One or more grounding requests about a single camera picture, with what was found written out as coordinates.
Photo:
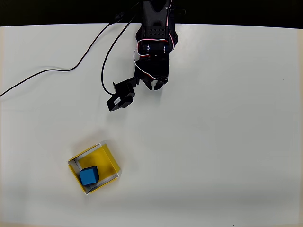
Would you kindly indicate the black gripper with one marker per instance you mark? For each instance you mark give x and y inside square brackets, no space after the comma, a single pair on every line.
[153,76]

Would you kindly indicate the blue cube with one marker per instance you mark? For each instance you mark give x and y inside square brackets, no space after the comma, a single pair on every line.
[88,176]

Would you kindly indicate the yellow open box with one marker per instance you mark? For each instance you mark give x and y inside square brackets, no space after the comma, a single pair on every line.
[106,160]

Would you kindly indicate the black gripper-mounted camera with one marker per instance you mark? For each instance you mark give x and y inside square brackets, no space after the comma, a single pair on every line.
[122,96]

